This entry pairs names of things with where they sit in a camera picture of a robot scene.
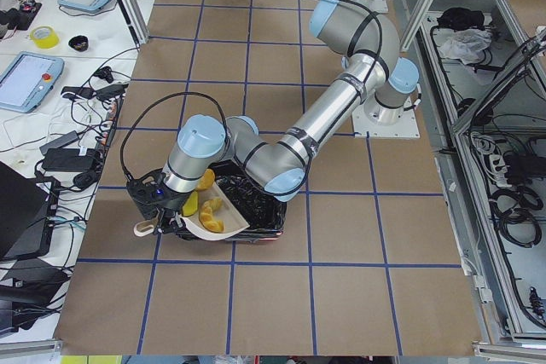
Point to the yellow tape roll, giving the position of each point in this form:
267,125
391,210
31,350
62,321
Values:
44,37

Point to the black lined trash bin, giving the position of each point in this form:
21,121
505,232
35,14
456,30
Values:
265,214

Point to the beige plastic dustpan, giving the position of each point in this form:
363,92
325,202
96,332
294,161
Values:
234,222

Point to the black laptop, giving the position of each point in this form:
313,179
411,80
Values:
28,206

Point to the near teach pendant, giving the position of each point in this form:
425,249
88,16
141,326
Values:
28,79

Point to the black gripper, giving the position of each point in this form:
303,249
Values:
175,204

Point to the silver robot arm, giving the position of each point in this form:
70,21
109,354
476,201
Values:
376,78

